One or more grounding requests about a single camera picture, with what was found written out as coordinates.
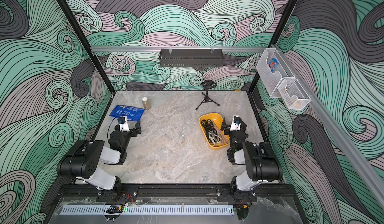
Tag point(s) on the black mini tripod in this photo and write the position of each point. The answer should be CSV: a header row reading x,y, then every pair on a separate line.
x,y
207,85

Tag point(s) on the pink scissors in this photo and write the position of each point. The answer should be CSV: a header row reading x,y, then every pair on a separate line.
x,y
222,138

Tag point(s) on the large black scissors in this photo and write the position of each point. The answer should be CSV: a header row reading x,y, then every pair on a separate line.
x,y
208,126

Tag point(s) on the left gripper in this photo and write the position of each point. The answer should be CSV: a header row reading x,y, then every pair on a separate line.
x,y
137,130

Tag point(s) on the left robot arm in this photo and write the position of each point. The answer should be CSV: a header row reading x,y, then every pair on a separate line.
x,y
82,160

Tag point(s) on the small spice bottle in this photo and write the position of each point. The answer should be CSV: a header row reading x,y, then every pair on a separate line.
x,y
146,103

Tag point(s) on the aluminium wall rail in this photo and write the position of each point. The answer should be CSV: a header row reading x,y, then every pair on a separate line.
x,y
331,118
136,48

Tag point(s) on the small clear wall bin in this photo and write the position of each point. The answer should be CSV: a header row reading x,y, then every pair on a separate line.
x,y
294,97

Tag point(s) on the yellow storage box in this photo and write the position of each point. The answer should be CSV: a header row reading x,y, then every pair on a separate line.
x,y
216,118

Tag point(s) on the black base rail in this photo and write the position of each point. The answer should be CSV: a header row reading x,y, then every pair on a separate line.
x,y
218,192

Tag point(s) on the large clear wall bin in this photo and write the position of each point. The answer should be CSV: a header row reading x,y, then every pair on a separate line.
x,y
273,70

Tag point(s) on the cream kitchen scissors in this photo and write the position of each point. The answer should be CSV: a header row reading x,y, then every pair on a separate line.
x,y
214,138

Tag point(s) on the aluminium wall rail right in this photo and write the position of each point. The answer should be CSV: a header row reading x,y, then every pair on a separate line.
x,y
331,118

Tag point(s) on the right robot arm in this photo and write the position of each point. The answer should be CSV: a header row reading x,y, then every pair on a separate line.
x,y
259,159

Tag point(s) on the aluminium wall rail back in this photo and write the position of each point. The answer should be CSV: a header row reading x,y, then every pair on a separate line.
x,y
136,48

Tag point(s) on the white slotted cable duct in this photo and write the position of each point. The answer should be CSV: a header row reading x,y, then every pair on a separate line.
x,y
157,210

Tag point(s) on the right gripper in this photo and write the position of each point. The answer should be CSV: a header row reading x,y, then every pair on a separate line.
x,y
227,126

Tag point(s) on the blue snack bag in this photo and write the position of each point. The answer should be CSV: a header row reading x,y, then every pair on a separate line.
x,y
131,113

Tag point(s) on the black wall shelf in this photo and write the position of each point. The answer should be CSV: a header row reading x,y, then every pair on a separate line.
x,y
200,58

